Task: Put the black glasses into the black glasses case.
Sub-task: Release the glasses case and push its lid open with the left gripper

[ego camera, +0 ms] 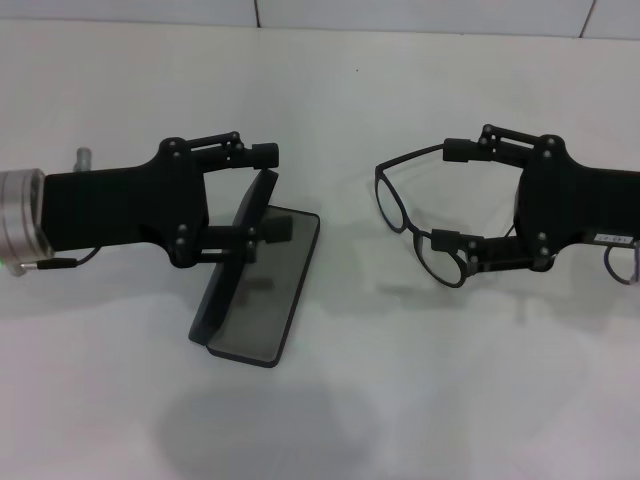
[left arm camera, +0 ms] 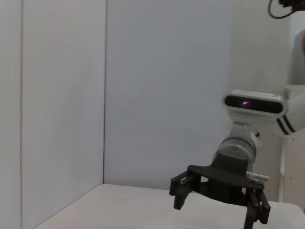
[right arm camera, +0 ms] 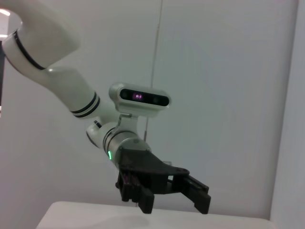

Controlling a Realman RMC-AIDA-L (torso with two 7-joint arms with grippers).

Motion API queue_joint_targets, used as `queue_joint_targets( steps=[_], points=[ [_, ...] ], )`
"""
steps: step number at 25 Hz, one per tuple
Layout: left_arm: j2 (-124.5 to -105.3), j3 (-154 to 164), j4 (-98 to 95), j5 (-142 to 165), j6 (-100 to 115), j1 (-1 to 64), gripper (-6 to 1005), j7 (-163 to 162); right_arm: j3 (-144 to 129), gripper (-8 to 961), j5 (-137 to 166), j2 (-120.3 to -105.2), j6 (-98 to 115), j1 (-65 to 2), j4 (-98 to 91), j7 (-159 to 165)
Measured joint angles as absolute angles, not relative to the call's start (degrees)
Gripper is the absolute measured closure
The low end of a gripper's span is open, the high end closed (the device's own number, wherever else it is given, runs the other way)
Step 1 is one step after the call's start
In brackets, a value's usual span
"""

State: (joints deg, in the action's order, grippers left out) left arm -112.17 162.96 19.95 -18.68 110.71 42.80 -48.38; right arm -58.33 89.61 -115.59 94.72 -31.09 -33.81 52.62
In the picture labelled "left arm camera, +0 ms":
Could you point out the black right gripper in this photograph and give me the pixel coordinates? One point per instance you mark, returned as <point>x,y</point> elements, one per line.
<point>226,183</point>

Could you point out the silver right flange connector stub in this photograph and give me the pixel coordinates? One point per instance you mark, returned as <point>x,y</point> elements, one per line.
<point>257,176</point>

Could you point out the white cabinet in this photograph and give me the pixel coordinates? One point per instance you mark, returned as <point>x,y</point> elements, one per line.
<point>293,167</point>

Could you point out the black mounted device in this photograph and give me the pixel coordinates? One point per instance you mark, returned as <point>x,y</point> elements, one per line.
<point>291,3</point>

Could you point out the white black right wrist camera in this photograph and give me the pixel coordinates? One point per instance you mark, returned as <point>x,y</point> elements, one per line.
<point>252,103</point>

